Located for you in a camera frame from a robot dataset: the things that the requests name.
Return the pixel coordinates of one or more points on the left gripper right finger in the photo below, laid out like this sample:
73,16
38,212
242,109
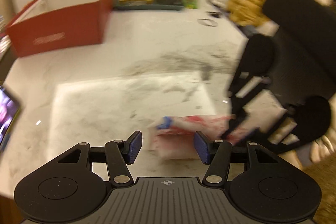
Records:
216,154

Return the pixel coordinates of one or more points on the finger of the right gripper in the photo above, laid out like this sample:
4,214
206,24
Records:
238,115
241,136

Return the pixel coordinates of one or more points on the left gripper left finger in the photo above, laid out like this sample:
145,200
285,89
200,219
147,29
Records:
119,154

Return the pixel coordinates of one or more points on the yellow muscular cat plush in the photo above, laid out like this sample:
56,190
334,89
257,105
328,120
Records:
246,12

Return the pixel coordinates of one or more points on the small black clip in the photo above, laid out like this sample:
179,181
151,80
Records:
215,14

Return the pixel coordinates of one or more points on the smartphone in green case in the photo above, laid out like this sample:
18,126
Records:
10,110

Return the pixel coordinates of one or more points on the green toy with orange figure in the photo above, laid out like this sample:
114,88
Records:
190,4

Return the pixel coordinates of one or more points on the red cardboard box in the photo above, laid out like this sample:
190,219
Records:
48,25

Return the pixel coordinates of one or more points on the teal dish tray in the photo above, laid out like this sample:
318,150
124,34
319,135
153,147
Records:
142,6

